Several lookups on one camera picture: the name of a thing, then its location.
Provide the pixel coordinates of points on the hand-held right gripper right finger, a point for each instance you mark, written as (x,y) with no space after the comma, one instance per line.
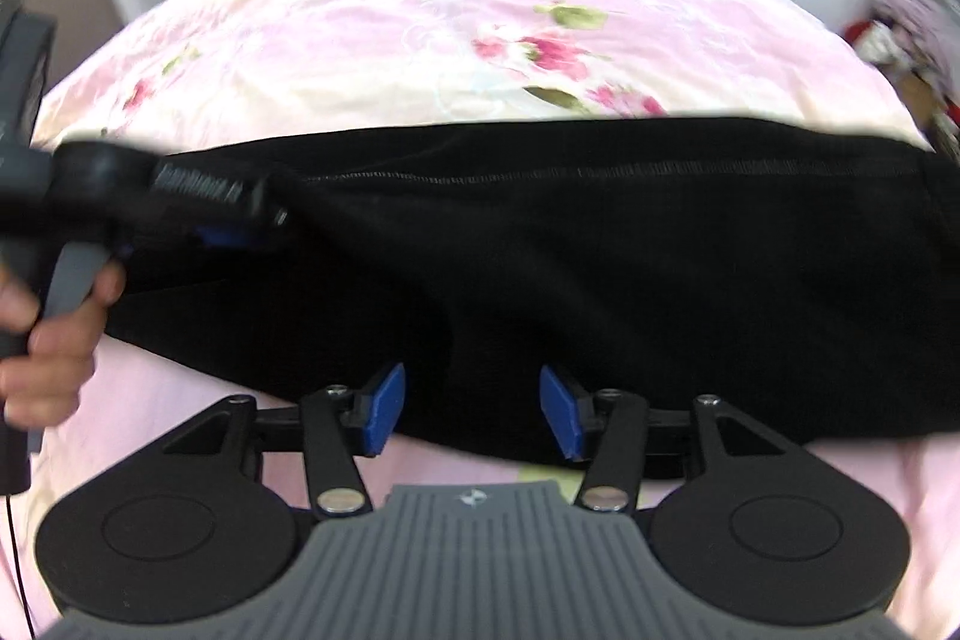
(559,407)

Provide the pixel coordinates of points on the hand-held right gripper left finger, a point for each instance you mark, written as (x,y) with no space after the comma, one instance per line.
(387,406)

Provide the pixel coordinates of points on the pink floral bedsheet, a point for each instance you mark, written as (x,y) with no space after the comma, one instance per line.
(375,48)

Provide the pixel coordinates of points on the person's left hand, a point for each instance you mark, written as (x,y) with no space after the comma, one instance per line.
(52,359)

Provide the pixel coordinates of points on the blurred colourful clutter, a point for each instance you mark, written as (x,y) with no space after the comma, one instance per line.
(904,48)

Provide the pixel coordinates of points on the black pants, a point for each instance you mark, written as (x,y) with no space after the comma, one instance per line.
(600,272)

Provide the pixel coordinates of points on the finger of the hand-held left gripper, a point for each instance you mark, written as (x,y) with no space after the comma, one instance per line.
(222,235)

